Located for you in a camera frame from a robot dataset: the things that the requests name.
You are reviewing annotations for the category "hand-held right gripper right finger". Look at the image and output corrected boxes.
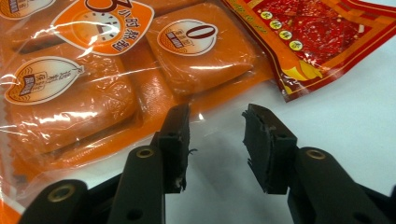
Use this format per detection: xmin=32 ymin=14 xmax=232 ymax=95
xmin=242 ymin=104 xmax=394 ymax=224

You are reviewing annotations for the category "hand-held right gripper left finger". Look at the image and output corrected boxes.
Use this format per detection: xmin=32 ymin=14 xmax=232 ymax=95
xmin=106 ymin=104 xmax=198 ymax=224

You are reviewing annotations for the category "orange dried tofu packet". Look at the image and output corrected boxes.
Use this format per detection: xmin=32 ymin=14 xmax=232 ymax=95
xmin=0 ymin=0 xmax=276 ymax=224

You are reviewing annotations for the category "red spicy snack packet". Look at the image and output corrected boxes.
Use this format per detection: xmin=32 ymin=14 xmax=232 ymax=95
xmin=221 ymin=0 xmax=396 ymax=103

